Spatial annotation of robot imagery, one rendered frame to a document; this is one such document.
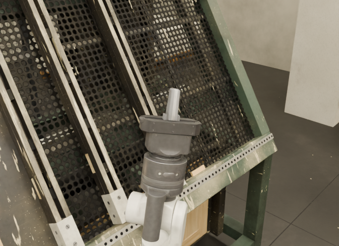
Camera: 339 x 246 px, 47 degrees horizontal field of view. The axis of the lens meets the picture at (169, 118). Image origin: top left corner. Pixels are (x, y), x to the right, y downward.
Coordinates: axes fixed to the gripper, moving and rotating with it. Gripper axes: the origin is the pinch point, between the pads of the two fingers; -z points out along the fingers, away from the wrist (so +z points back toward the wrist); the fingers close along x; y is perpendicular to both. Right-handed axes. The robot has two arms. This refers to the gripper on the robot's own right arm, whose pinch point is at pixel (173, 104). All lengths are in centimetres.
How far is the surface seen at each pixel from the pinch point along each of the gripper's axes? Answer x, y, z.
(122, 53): 0, 96, -4
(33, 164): 30, 59, 35
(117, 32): 3, 100, -13
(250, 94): -76, 127, 11
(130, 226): -7, 65, 60
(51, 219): 23, 56, 54
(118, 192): -1, 67, 47
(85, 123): 14, 75, 23
